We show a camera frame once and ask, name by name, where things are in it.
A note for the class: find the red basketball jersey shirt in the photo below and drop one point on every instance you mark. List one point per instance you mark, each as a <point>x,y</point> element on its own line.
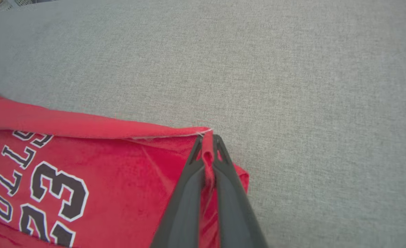
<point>120,172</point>

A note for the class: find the grey fabric table cover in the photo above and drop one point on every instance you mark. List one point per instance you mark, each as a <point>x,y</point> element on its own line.
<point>292,86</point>

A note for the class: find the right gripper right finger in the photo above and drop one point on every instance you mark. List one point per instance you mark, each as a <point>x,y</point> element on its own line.
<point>234,213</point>

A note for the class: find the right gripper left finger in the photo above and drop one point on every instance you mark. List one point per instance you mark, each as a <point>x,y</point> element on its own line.
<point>184,206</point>

